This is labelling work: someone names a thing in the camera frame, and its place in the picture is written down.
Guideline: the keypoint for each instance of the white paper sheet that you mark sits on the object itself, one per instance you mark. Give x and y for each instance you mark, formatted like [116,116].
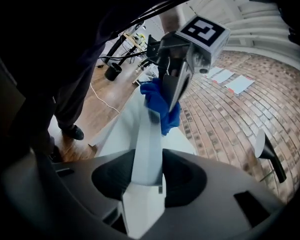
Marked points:
[240,84]
[212,72]
[222,76]

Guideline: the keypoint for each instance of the person's dark clothing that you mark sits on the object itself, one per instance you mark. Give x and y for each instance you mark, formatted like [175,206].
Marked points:
[52,46]

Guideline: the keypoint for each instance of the blue cloth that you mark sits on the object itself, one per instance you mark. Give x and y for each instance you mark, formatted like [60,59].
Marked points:
[157,101]

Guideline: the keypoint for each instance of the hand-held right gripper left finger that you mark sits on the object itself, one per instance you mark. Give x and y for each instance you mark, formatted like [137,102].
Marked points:
[90,179]

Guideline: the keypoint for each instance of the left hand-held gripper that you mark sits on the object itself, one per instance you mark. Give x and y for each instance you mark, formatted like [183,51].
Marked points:
[202,31]

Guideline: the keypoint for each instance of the black desk lamp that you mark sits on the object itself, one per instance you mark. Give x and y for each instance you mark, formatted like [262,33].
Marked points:
[270,151]

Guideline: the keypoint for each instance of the person's black shoe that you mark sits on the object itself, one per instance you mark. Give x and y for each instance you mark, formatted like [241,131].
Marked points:
[73,132]

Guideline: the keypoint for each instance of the person's left forearm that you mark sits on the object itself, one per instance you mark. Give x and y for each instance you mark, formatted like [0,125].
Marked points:
[171,21]

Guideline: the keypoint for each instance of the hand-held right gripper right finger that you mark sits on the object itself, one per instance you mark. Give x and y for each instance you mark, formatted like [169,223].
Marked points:
[215,209]

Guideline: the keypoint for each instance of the black round bin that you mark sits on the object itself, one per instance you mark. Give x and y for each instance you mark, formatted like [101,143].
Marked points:
[113,71]

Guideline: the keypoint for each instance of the wooden desk black legs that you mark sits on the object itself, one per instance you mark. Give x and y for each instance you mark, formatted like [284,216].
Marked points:
[132,42]

